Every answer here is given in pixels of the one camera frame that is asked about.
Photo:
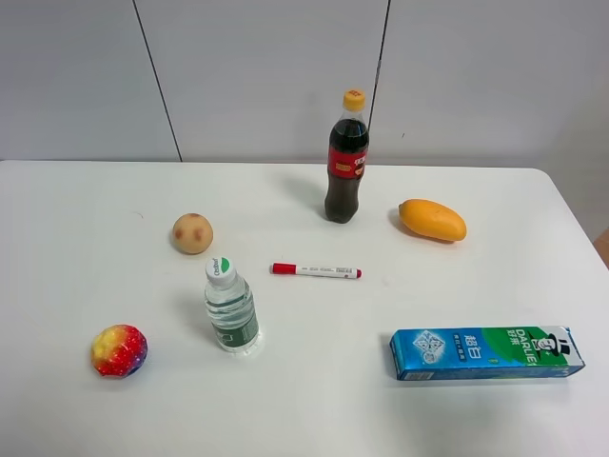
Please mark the red yellow squishy ball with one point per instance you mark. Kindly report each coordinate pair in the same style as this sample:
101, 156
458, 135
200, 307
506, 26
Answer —
118, 351

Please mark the red whiteboard marker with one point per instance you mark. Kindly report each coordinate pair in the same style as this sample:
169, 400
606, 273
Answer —
327, 272

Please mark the cola bottle yellow cap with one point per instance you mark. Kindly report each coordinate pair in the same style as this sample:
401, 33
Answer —
347, 152

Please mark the small water bottle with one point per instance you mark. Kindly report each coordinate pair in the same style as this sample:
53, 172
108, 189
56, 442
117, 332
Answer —
230, 306

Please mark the tan spotted round fruit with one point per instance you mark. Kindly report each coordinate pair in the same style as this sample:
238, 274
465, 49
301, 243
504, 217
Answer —
192, 234

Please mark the yellow mango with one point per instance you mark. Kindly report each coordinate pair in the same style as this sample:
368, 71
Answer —
432, 220

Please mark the blue green toothpaste box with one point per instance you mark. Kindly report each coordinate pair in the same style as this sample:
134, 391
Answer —
521, 352

